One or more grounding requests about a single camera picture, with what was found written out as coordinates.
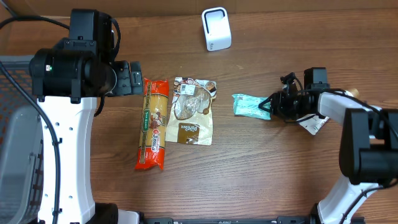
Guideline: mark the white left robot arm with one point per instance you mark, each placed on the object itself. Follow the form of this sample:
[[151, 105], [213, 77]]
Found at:
[[67, 84]]

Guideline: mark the white barcode scanner stand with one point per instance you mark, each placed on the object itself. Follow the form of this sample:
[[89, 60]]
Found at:
[[216, 29]]

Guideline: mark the teal wet wipes pack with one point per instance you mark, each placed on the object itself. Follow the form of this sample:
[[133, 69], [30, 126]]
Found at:
[[247, 105]]

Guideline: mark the white leaf print tube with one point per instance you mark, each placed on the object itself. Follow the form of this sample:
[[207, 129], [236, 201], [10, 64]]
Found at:
[[314, 124]]

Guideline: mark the beige brown snack pouch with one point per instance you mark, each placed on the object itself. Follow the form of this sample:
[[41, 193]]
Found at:
[[191, 120]]

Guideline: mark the dark grey plastic basket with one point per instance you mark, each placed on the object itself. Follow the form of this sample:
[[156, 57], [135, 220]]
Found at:
[[21, 157]]

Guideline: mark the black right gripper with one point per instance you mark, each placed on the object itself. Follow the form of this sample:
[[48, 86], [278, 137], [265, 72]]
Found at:
[[279, 109]]

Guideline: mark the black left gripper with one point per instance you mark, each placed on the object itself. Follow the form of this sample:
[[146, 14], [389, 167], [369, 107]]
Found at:
[[128, 87]]

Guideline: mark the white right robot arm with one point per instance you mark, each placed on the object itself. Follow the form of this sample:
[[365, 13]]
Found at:
[[368, 146]]

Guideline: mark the orange spaghetti pasta pack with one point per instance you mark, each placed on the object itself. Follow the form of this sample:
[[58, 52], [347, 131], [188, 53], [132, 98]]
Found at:
[[151, 151]]

